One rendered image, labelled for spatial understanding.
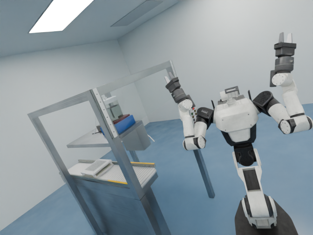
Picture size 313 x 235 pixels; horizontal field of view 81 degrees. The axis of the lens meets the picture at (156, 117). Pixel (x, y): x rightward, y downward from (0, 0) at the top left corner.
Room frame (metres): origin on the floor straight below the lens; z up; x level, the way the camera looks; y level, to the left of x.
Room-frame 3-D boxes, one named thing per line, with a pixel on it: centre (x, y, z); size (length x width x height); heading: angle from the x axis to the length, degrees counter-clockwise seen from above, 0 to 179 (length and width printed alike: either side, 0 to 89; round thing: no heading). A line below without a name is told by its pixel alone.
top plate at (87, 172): (1.81, 0.78, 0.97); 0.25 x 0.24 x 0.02; 139
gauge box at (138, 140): (1.51, 0.24, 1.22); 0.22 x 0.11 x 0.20; 50
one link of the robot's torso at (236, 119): (1.29, -0.55, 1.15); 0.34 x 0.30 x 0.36; 67
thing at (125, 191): (1.80, 0.76, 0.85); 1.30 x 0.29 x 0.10; 50
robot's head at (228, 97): (1.23, -0.52, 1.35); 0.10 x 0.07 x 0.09; 67
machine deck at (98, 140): (1.54, 0.48, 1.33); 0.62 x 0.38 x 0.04; 50
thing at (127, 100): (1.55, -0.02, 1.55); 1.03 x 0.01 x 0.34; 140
